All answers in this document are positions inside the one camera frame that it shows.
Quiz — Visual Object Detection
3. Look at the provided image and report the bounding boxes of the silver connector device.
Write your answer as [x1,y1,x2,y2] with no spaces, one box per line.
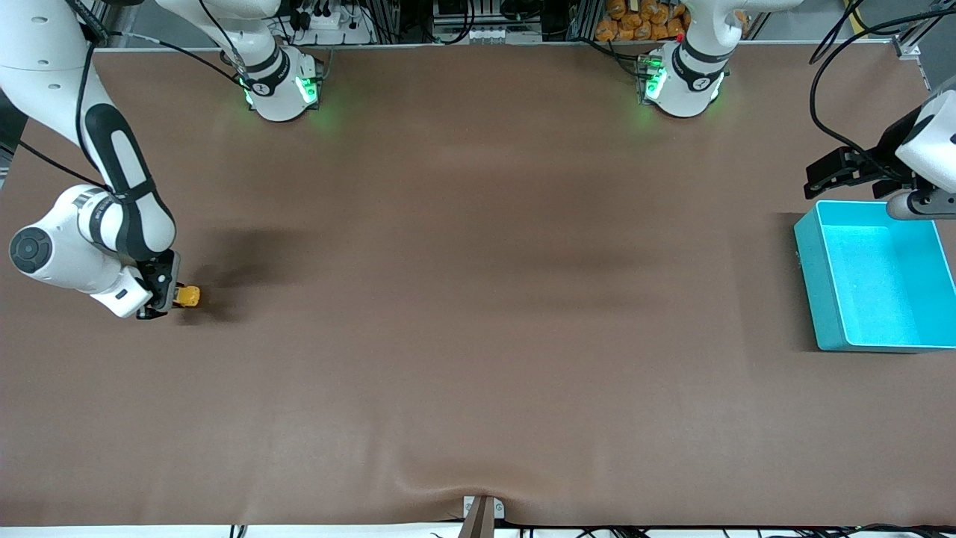
[433,22,542,44]

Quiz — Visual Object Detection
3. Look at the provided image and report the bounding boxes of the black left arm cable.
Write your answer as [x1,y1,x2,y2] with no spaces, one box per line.
[810,6,956,180]

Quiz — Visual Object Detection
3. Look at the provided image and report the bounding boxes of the metal table edge bracket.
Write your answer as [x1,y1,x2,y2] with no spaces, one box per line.
[463,495,506,520]

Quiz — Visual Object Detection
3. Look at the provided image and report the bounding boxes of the orange packet pile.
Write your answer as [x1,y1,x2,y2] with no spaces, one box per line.
[595,0,692,42]

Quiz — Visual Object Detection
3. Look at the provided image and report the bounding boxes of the teal plastic bin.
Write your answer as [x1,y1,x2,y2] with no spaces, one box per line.
[793,200,956,353]

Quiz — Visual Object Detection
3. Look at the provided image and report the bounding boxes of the aluminium frame profile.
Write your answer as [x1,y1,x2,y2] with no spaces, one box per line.
[893,0,956,90]

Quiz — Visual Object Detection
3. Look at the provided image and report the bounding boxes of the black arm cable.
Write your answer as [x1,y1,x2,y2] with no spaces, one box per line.
[15,0,243,191]
[810,6,956,180]

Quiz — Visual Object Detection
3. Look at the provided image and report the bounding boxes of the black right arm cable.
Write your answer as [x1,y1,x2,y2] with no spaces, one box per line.
[15,0,243,191]

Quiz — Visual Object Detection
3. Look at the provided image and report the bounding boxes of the white power strip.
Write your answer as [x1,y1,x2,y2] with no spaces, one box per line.
[295,4,374,44]

